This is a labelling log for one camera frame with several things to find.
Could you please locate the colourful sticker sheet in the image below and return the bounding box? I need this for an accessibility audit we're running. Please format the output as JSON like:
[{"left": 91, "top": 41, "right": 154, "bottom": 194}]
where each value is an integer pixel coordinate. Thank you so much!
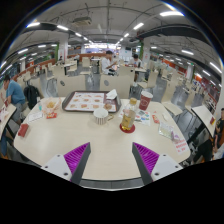
[{"left": 118, "top": 107, "right": 152, "bottom": 127}]

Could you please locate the flat red packet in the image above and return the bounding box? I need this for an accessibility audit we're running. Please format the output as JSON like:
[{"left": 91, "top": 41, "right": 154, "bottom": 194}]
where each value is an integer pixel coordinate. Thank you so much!
[{"left": 17, "top": 123, "right": 30, "bottom": 138}]

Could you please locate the ceiling air conditioner unit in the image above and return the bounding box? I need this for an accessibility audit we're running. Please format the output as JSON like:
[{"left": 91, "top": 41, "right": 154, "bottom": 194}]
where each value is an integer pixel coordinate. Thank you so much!
[{"left": 71, "top": 16, "right": 93, "bottom": 28}]

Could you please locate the red paper cup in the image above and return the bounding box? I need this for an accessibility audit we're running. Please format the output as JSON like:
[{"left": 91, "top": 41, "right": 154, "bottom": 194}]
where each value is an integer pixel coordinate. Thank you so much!
[{"left": 138, "top": 90, "right": 154, "bottom": 112}]

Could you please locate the white paper receipt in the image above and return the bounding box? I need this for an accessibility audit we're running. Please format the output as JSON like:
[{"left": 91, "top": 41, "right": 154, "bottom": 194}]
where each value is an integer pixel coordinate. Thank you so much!
[{"left": 27, "top": 111, "right": 44, "bottom": 123}]

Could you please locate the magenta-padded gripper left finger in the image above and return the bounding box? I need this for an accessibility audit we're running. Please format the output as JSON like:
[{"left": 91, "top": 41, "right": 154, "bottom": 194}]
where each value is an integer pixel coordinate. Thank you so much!
[{"left": 40, "top": 142, "right": 92, "bottom": 185}]

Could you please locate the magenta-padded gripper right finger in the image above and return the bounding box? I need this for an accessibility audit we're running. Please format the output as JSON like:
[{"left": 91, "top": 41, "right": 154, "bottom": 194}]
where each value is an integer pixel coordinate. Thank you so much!
[{"left": 131, "top": 142, "right": 184, "bottom": 186}]

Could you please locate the white table label red print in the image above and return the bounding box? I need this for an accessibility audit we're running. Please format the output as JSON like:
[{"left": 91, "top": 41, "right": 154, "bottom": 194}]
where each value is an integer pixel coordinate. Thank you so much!
[{"left": 173, "top": 138, "right": 189, "bottom": 155}]

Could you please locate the red ketchup sachet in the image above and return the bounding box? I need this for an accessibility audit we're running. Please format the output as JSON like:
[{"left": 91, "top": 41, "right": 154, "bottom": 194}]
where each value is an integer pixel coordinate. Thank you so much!
[{"left": 151, "top": 114, "right": 161, "bottom": 125}]

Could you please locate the beige chair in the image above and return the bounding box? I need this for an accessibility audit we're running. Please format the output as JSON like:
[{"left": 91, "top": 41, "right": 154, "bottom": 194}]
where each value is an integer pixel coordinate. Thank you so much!
[
  {"left": 56, "top": 75, "right": 87, "bottom": 98},
  {"left": 99, "top": 73, "right": 132, "bottom": 100}
]

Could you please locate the beige neighbouring table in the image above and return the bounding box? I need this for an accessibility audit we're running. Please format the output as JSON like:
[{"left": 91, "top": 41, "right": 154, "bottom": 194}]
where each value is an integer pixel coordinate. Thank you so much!
[
  {"left": 0, "top": 103, "right": 17, "bottom": 138},
  {"left": 191, "top": 105, "right": 216, "bottom": 138}
]

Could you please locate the brown patterned white mug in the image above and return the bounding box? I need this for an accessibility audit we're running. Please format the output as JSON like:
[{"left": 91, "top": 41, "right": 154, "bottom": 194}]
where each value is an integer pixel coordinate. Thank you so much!
[{"left": 93, "top": 107, "right": 114, "bottom": 126}]

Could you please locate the clear bottle of amber drink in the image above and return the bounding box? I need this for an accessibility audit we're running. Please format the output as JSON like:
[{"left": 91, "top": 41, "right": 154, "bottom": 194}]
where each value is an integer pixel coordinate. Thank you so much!
[{"left": 119, "top": 97, "right": 139, "bottom": 132}]

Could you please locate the white paper napkin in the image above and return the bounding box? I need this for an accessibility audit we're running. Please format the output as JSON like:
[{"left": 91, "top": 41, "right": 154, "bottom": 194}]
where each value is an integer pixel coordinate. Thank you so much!
[{"left": 105, "top": 88, "right": 118, "bottom": 100}]

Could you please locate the group of ceiling lights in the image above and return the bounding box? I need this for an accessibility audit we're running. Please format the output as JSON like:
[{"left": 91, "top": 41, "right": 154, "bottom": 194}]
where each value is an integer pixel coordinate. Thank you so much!
[{"left": 0, "top": 10, "right": 223, "bottom": 76}]

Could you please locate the printed paper tray liner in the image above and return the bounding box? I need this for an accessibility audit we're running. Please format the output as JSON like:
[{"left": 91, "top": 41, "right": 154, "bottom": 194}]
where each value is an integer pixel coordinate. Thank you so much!
[{"left": 67, "top": 92, "right": 106, "bottom": 112}]

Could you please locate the black backpack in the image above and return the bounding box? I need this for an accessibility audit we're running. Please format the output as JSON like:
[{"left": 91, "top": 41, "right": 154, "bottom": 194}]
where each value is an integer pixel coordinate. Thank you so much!
[{"left": 23, "top": 85, "right": 42, "bottom": 110}]

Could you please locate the paper bag of fries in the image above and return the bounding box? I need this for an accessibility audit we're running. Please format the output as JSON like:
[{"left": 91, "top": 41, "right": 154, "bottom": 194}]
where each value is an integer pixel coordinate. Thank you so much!
[{"left": 41, "top": 97, "right": 63, "bottom": 116}]

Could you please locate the small red sauce packet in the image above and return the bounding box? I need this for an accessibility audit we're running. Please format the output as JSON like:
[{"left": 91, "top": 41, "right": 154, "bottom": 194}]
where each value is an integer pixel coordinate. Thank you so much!
[{"left": 45, "top": 112, "right": 58, "bottom": 120}]

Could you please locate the clear plastic packet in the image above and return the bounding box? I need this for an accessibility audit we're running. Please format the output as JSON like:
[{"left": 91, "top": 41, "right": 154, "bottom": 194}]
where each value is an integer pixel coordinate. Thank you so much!
[{"left": 158, "top": 122, "right": 175, "bottom": 140}]

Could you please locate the group of beige chairs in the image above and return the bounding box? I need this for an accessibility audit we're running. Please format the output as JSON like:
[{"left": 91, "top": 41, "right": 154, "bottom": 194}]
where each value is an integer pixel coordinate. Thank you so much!
[{"left": 16, "top": 56, "right": 214, "bottom": 114}]

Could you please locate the crumpled brown food wrapper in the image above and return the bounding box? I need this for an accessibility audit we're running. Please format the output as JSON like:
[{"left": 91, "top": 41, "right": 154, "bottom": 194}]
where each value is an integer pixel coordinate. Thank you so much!
[{"left": 103, "top": 101, "right": 114, "bottom": 112}]

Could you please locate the dark brown food tray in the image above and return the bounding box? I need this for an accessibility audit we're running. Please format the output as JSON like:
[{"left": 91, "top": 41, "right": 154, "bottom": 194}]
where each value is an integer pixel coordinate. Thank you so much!
[{"left": 61, "top": 90, "right": 122, "bottom": 114}]

